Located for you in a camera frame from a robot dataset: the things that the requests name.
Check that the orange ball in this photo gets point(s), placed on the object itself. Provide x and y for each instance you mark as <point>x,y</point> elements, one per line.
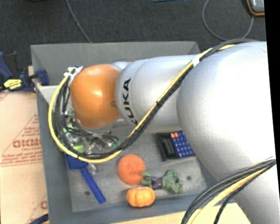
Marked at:
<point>131,169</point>

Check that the grey metal bin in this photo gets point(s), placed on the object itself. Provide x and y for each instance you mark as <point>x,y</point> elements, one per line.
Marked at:
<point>56,188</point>

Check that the orange toy pumpkin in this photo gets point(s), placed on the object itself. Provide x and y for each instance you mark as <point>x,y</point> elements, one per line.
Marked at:
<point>140,197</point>

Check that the black calculator blue keys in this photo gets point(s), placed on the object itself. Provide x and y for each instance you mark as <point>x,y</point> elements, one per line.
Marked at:
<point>175,146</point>

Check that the green toy figure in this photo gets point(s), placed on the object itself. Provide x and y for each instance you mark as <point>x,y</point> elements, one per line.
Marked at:
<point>172,181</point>

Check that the brown cardboard board red print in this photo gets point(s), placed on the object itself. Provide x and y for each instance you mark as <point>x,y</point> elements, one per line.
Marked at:
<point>20,186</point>

